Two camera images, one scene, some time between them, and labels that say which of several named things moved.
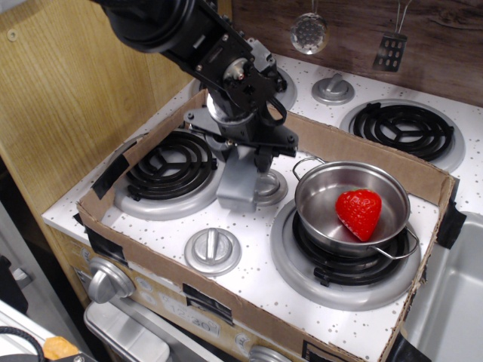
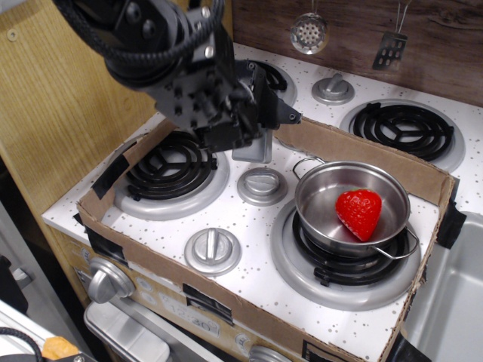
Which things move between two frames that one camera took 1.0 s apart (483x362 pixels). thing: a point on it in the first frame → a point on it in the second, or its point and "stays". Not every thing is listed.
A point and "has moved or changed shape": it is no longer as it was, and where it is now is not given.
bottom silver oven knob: [263, 354] stays
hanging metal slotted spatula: [392, 46] stays
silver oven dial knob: [108, 280] stays
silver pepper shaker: [238, 188] has moved or changed shape
